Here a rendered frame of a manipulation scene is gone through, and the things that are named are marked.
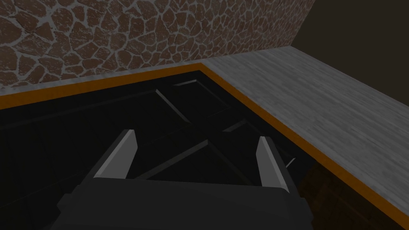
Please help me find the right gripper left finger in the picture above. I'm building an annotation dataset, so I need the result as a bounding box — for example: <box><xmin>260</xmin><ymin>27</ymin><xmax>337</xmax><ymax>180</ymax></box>
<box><xmin>85</xmin><ymin>129</ymin><xmax>138</xmax><ymax>180</ymax></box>

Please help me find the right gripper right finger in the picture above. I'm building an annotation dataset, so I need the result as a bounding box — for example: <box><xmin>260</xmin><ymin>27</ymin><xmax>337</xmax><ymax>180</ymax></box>
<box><xmin>256</xmin><ymin>136</ymin><xmax>300</xmax><ymax>194</ymax></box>

